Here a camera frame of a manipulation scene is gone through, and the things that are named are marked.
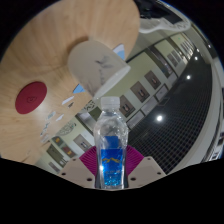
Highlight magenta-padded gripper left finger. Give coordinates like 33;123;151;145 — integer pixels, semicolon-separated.
59;146;100;189

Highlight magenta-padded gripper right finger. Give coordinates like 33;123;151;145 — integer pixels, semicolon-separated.
126;145;167;189

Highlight clear blue-labelled water bottle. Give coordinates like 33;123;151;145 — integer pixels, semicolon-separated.
93;96;130;191

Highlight white patterned-back chair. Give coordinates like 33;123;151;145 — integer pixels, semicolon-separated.
83;99;101;113
57;121;78;136

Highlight round ceiling lights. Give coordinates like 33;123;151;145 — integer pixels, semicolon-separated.
156;46;201;123

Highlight small printed card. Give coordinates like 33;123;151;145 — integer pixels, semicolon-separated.
46;111;57;121

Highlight small white card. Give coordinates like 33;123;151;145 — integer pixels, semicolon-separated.
61;95;75;106

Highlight flat round red coaster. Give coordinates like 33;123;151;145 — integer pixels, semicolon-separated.
14;81;48;115

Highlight white ceramic mug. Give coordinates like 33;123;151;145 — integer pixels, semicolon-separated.
67;39;132;100

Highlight black backpack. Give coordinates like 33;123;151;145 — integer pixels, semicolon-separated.
134;0;169;18

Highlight framed wall pictures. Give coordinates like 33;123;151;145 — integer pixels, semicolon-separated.
118;31;198;130

